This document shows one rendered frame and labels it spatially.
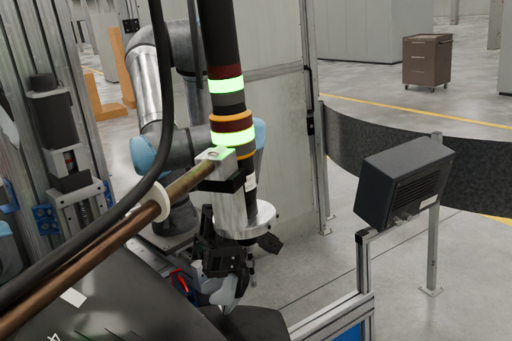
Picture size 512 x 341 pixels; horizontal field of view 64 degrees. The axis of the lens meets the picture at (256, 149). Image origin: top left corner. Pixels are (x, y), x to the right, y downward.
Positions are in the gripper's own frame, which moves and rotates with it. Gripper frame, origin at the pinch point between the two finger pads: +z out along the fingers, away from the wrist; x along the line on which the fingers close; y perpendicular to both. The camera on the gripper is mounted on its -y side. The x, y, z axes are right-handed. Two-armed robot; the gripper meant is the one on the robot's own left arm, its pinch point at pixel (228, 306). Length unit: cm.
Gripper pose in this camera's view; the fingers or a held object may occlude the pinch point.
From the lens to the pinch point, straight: 80.9
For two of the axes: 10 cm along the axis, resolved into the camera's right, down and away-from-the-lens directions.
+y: -8.4, -0.2, -5.4
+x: 5.2, 2.2, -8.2
